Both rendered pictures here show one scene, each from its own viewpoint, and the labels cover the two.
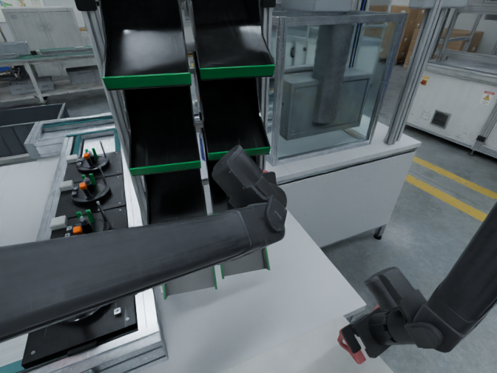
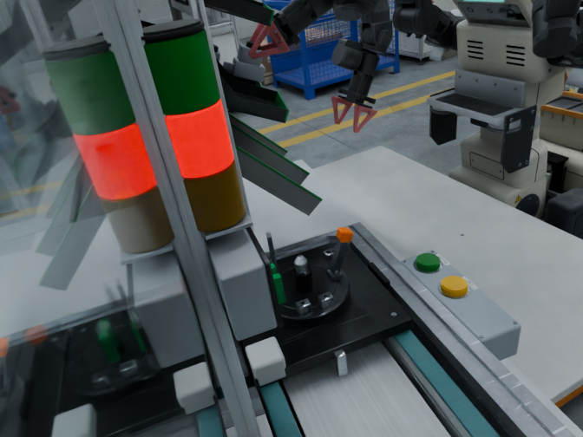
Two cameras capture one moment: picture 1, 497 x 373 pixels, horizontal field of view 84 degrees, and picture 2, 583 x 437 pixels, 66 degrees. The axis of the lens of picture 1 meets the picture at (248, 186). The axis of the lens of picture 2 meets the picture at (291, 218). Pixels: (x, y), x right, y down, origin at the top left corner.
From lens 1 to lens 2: 1.06 m
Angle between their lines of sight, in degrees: 67
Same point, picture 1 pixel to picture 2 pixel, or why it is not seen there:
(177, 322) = not seen: hidden behind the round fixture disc
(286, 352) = (347, 193)
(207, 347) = not seen: hidden behind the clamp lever
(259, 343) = (339, 206)
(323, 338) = (333, 177)
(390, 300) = (358, 52)
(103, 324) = (345, 264)
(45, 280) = not seen: outside the picture
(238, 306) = (298, 223)
